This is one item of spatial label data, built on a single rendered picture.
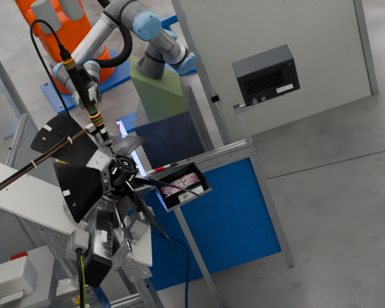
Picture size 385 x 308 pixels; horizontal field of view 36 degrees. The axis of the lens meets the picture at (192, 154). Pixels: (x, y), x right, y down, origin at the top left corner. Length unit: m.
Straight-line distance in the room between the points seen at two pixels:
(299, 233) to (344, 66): 1.43
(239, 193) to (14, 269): 1.16
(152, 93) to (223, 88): 1.43
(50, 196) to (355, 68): 2.71
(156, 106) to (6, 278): 1.09
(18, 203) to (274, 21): 2.44
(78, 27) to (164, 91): 3.32
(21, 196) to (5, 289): 0.42
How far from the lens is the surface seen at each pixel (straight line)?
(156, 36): 2.59
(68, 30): 6.18
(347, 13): 4.33
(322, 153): 4.14
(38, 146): 2.39
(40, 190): 2.47
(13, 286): 2.58
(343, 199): 3.73
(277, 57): 2.68
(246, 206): 3.09
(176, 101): 2.99
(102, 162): 2.38
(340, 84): 4.52
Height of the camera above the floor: 2.38
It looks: 31 degrees down
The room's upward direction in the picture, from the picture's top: 22 degrees counter-clockwise
